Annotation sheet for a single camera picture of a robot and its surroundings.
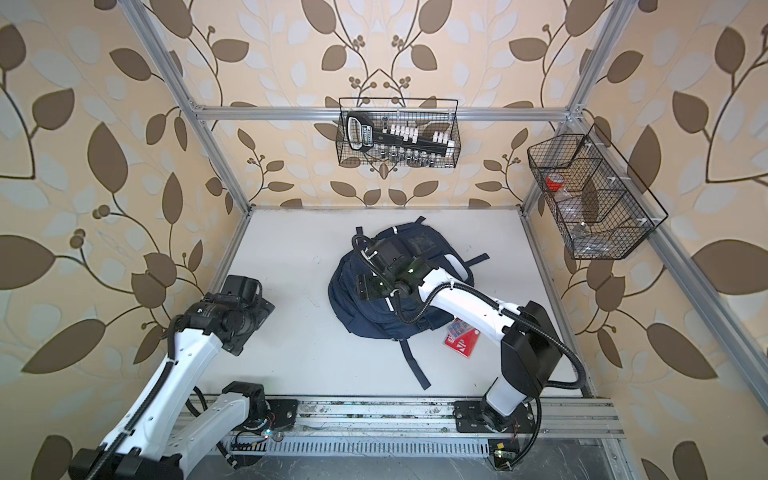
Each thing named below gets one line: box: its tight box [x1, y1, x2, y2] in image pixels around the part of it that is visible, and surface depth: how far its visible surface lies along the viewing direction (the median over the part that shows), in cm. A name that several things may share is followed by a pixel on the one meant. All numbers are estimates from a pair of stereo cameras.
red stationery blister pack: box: [444, 318, 481, 358], surface depth 88 cm
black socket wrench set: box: [346, 112, 455, 167], surface depth 87 cm
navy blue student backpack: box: [329, 216, 490, 391], surface depth 86 cm
